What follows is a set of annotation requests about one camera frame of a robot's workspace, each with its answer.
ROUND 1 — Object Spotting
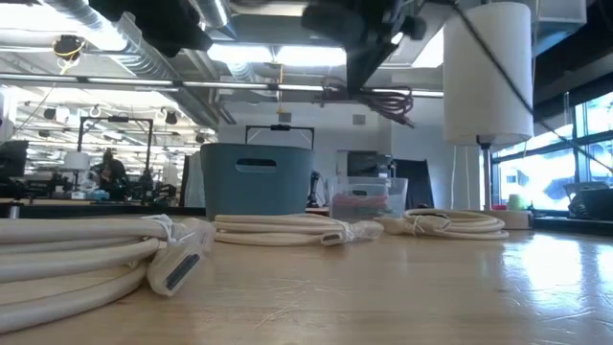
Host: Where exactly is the black background monitor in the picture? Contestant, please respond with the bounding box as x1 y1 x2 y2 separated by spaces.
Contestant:
0 139 29 179

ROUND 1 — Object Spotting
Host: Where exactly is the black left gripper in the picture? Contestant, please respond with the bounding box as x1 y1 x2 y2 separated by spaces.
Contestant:
88 0 213 59

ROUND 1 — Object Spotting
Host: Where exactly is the white lamp with wooden base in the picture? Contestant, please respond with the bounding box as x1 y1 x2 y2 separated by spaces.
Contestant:
443 2 535 231

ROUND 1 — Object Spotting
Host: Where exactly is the blue-grey plastic bin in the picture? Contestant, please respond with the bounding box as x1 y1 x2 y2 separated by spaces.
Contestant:
199 142 316 218

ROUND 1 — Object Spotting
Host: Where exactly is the corrugated silver ventilation duct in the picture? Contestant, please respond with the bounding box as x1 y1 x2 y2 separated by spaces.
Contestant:
42 0 193 81

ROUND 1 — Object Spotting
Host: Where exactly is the black ceiling device yellow cord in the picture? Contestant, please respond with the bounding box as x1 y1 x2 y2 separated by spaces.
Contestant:
51 34 88 74

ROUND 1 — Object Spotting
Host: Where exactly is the black bag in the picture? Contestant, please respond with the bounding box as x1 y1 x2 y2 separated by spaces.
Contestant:
566 181 613 221

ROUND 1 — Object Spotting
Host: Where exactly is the clear plastic bin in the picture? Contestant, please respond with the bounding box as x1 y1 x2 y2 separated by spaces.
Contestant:
328 176 409 222

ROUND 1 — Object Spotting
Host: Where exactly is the small white background lamp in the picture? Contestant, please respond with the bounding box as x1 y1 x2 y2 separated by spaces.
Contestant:
62 151 92 192

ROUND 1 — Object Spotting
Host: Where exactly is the white standing panel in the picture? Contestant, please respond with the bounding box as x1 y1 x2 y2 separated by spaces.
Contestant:
183 151 203 209

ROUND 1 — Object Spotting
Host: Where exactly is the black background screen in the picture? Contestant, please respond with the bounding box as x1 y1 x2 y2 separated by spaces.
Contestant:
347 150 397 180

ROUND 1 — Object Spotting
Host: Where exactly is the cream cable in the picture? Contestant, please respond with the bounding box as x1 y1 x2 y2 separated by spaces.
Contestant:
212 213 385 248
376 208 511 242
0 214 217 335

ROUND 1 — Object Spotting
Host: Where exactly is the pale green cup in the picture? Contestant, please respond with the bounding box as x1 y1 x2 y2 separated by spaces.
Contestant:
507 193 529 213

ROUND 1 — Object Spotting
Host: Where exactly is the black camera rig frame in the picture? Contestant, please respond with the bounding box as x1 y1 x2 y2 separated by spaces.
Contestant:
75 115 155 170
244 124 316 148

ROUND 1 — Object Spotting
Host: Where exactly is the long ceiling light strip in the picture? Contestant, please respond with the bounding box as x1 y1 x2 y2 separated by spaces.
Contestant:
0 71 445 99

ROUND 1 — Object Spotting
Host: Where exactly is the person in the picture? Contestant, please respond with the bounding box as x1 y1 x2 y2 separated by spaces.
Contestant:
90 149 128 202

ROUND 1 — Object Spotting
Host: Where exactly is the black hanging cloth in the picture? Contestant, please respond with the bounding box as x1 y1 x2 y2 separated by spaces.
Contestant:
393 158 435 212

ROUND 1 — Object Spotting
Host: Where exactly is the purple cable bundle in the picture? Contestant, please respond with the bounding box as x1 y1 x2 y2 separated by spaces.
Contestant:
318 84 416 129

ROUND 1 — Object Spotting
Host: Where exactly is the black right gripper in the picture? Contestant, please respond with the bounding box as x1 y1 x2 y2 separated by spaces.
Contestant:
300 0 428 97

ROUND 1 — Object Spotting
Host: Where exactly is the smooth silver ventilation duct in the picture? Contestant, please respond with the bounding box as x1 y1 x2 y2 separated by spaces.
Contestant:
191 0 232 30

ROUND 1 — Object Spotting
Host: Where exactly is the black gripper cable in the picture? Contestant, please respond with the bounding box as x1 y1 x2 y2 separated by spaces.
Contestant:
449 0 613 174

